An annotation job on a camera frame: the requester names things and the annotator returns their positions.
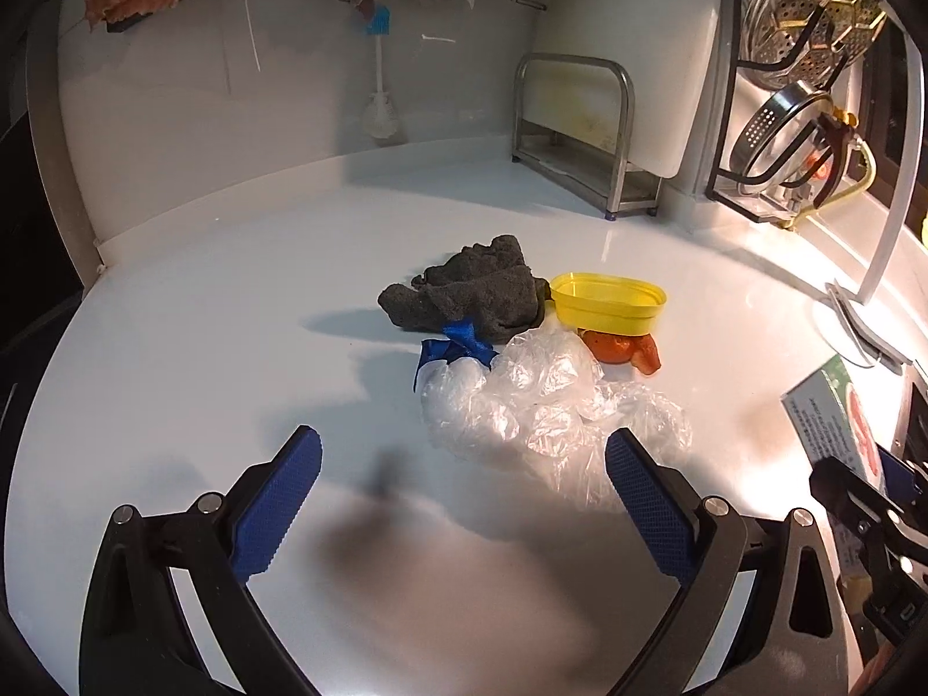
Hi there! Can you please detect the dark grey cloth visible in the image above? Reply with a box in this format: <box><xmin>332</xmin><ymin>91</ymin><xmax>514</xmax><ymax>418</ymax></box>
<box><xmin>377</xmin><ymin>234</ymin><xmax>552</xmax><ymax>345</ymax></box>

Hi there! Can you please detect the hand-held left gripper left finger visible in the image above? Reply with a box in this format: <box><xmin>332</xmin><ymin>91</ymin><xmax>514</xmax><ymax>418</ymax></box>
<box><xmin>78</xmin><ymin>424</ymin><xmax>324</xmax><ymax>696</ymax></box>

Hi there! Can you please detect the blue plastic strip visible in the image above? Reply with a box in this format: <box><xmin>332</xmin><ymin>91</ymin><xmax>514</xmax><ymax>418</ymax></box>
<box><xmin>415</xmin><ymin>320</ymin><xmax>501</xmax><ymax>389</ymax></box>

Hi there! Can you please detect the bottle brush blue band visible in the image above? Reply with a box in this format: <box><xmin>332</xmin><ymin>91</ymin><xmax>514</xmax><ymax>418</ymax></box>
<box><xmin>360</xmin><ymin>6</ymin><xmax>400</xmax><ymax>139</ymax></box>

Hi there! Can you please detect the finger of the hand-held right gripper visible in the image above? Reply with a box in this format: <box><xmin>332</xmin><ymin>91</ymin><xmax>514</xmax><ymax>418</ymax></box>
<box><xmin>875</xmin><ymin>445</ymin><xmax>918</xmax><ymax>498</ymax></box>
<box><xmin>810</xmin><ymin>455</ymin><xmax>900</xmax><ymax>534</ymax></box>

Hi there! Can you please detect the metal cutting board rack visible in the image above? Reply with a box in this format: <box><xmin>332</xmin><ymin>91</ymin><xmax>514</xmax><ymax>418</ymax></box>
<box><xmin>509</xmin><ymin>53</ymin><xmax>662</xmax><ymax>220</ymax></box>

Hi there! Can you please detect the yellow plastic tub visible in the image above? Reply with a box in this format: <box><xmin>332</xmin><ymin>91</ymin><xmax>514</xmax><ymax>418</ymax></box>
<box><xmin>549</xmin><ymin>271</ymin><xmax>668</xmax><ymax>338</ymax></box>

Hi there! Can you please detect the orange plastic scrap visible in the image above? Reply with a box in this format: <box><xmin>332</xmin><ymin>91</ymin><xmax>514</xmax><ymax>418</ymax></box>
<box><xmin>580</xmin><ymin>328</ymin><xmax>662</xmax><ymax>376</ymax></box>

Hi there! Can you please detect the gas valve with hose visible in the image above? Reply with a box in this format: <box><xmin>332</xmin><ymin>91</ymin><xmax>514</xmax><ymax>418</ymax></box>
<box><xmin>786</xmin><ymin>105</ymin><xmax>878</xmax><ymax>222</ymax></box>

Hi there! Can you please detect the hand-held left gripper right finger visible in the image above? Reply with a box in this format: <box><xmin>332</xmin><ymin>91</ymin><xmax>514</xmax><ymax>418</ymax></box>
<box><xmin>605</xmin><ymin>427</ymin><xmax>849</xmax><ymax>696</ymax></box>

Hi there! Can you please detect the steel strainer lid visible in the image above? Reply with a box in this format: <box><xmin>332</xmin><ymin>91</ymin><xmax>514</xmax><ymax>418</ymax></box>
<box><xmin>725</xmin><ymin>79</ymin><xmax>846</xmax><ymax>193</ymax></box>

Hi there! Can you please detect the white cutting board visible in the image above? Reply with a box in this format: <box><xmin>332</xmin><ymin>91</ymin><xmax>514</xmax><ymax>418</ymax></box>
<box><xmin>522</xmin><ymin>0</ymin><xmax>730</xmax><ymax>179</ymax></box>

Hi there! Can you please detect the black wire rack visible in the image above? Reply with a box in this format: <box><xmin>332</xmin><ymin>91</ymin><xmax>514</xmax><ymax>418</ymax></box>
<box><xmin>705</xmin><ymin>0</ymin><xmax>849</xmax><ymax>222</ymax></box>

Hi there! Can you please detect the white cable tie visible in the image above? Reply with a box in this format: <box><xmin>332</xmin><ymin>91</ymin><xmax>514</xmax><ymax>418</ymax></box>
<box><xmin>242</xmin><ymin>0</ymin><xmax>263</xmax><ymax>74</ymax></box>

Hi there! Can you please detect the clear plastic bag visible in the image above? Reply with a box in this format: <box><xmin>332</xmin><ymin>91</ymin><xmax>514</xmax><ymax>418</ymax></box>
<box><xmin>420</xmin><ymin>326</ymin><xmax>693</xmax><ymax>512</ymax></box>

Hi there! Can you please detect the small printed cardboard carton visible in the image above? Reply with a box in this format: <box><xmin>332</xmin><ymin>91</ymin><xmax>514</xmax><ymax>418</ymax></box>
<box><xmin>781</xmin><ymin>355</ymin><xmax>882</xmax><ymax>483</ymax></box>

